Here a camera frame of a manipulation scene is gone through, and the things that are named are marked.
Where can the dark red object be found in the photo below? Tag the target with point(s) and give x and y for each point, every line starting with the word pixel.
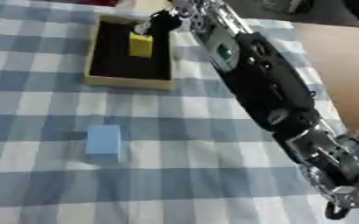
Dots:
pixel 97 2

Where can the tan cardboard box black inside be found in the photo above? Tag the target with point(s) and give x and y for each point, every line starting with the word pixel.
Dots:
pixel 129 68

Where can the blue rectangular block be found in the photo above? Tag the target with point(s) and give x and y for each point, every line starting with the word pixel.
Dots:
pixel 103 143

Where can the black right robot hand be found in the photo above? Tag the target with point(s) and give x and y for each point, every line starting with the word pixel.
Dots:
pixel 163 21

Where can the silver and black right robot arm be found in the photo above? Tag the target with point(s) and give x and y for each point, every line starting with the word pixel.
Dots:
pixel 269 87

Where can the yellow rectangular block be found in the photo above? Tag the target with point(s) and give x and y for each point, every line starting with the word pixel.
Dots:
pixel 140 45

